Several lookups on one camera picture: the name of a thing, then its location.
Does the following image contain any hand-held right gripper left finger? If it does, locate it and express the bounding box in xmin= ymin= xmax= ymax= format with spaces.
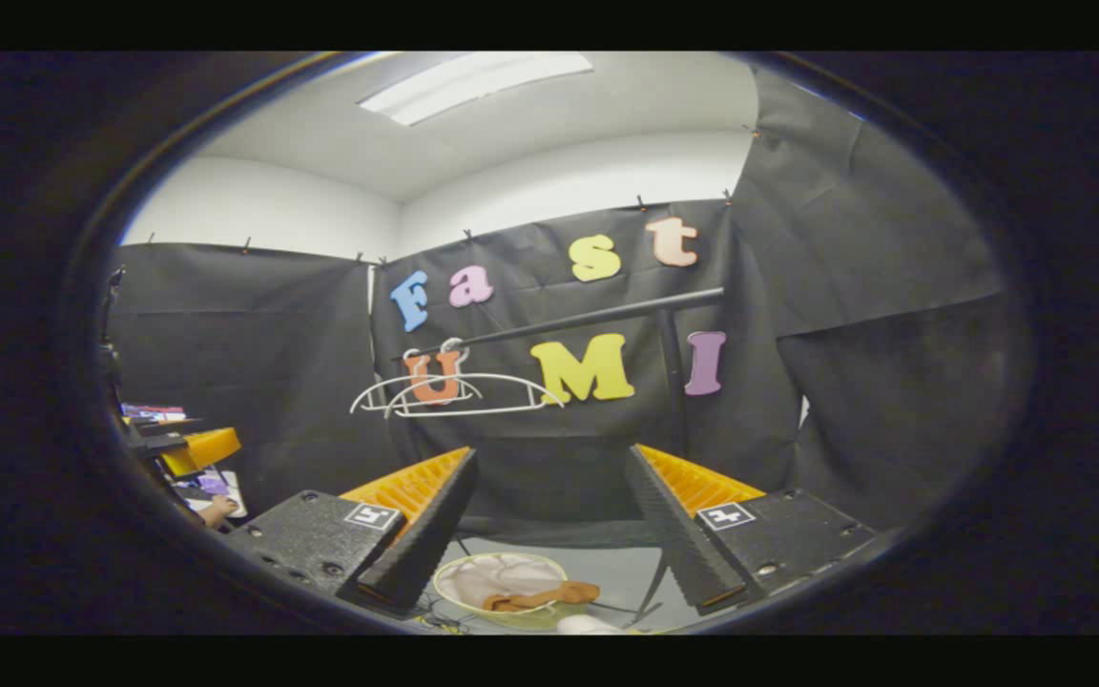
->
xmin=223 ymin=446 xmax=481 ymax=616

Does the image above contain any brown jacket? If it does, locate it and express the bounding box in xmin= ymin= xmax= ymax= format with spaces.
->
xmin=483 ymin=580 xmax=601 ymax=614

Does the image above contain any black garment rack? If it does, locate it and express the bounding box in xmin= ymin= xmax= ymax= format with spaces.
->
xmin=390 ymin=286 xmax=727 ymax=626

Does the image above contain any long ceiling light panel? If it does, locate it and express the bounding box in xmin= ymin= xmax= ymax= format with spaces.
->
xmin=357 ymin=52 xmax=596 ymax=128

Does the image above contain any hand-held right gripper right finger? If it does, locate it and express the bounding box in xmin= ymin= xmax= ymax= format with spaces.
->
xmin=624 ymin=444 xmax=880 ymax=616

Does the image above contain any computer monitor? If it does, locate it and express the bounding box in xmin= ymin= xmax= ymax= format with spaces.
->
xmin=120 ymin=402 xmax=190 ymax=424

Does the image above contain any white plastic hanger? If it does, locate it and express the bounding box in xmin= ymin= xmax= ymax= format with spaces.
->
xmin=383 ymin=337 xmax=567 ymax=421
xmin=349 ymin=348 xmax=486 ymax=418

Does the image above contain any yellow-rimmed laundry hamper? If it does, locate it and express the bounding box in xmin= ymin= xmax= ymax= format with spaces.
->
xmin=432 ymin=552 xmax=571 ymax=631

